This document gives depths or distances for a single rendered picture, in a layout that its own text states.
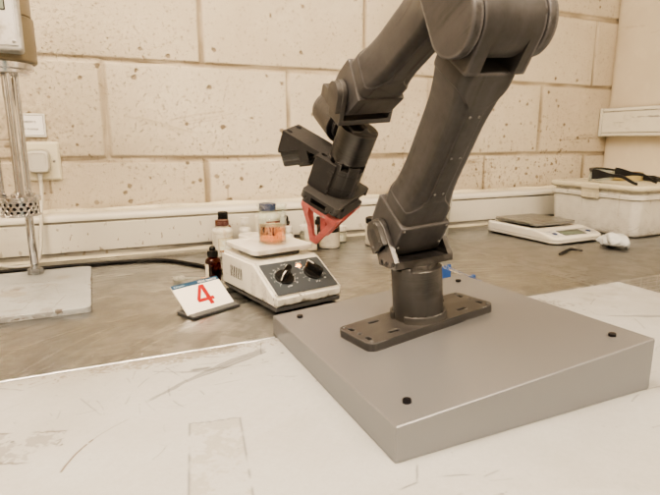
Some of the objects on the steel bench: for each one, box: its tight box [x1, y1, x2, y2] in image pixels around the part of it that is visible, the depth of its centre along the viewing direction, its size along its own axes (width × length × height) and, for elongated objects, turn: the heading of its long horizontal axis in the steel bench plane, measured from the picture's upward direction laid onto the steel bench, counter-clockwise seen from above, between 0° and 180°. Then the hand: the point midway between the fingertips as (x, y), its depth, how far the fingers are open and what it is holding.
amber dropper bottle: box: [205, 246, 222, 280], centre depth 100 cm, size 3×3×7 cm
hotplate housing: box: [222, 248, 341, 312], centre depth 92 cm, size 22×13×8 cm, turn 36°
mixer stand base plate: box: [0, 266, 91, 323], centre depth 91 cm, size 30×20×1 cm, turn 24°
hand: (320, 234), depth 84 cm, fingers open, 3 cm apart
